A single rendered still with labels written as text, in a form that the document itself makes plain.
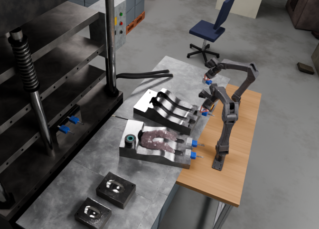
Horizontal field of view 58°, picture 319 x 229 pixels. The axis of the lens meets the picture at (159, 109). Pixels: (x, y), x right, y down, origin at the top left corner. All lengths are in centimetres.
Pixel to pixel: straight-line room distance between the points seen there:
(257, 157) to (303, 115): 105
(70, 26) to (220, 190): 144
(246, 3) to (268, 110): 264
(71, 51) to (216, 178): 135
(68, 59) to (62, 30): 26
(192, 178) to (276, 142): 177
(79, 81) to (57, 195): 86
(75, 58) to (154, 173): 96
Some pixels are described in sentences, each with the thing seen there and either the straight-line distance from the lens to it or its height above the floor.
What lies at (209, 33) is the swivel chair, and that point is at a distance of 428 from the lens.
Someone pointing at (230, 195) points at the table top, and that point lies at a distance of 204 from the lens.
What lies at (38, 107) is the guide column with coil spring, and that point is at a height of 127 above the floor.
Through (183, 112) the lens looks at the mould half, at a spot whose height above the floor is 89.
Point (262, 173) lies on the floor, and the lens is 326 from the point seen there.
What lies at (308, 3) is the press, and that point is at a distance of 590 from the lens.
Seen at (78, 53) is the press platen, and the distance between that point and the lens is 216.
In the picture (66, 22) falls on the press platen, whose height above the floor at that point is 154.
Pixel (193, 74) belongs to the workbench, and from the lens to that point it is 283.
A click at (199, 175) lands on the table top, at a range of 206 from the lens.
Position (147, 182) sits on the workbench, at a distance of 197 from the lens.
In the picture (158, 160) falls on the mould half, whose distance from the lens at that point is 203.
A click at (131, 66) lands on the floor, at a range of 418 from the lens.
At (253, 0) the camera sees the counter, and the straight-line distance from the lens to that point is 595.
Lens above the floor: 249
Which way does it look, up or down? 44 degrees down
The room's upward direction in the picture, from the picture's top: 7 degrees clockwise
